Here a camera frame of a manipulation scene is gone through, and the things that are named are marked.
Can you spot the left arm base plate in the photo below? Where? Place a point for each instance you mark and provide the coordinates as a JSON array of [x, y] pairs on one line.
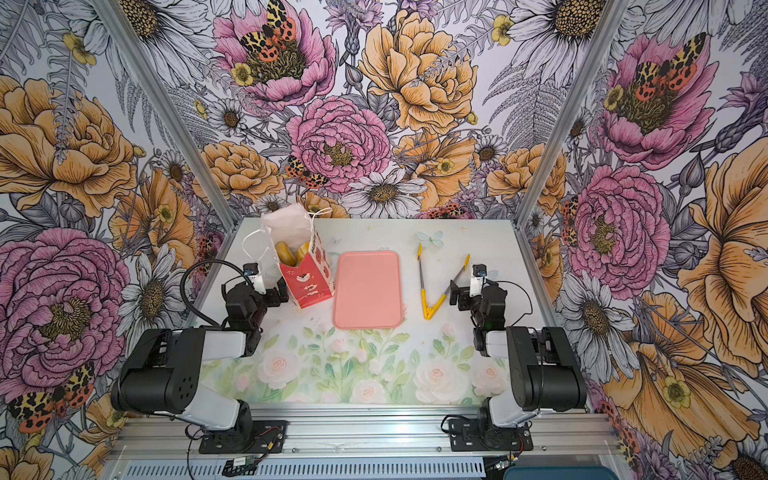
[[255, 437]]

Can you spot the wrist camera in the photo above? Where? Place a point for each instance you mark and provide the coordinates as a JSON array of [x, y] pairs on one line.
[[258, 283], [477, 280]]

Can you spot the long bread roll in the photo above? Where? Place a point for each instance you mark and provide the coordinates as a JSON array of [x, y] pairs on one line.
[[303, 251]]

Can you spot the teal box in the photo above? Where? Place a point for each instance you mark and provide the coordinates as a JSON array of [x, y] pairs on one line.
[[559, 473]]

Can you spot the aluminium front rail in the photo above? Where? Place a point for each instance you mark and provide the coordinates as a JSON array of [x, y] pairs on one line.
[[347, 430]]

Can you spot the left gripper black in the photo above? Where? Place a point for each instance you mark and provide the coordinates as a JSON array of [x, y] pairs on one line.
[[274, 299]]

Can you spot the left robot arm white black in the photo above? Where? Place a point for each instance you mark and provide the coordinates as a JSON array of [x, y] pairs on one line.
[[161, 376]]

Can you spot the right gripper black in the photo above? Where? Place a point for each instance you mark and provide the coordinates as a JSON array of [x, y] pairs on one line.
[[464, 298]]

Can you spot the yellow steel tongs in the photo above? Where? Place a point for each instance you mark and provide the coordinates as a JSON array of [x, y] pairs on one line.
[[434, 291]]

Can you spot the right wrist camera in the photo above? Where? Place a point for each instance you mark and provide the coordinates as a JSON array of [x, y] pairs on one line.
[[477, 280]]

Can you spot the white red paper gift bag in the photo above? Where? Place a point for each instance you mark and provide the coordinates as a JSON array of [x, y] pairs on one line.
[[309, 282]]

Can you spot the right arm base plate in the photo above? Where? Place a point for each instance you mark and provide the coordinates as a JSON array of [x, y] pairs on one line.
[[472, 435]]

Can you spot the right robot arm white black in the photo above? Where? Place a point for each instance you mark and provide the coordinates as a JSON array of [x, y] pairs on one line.
[[544, 376]]

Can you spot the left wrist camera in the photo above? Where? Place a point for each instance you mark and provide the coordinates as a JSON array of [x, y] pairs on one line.
[[258, 283]]

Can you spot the croissant bread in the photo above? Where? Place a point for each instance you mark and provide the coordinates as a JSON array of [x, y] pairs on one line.
[[285, 255]]

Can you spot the pink plastic tray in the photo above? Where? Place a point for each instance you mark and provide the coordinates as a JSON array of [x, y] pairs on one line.
[[368, 291]]

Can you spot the small green circuit board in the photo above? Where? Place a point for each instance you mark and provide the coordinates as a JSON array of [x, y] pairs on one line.
[[240, 466]]

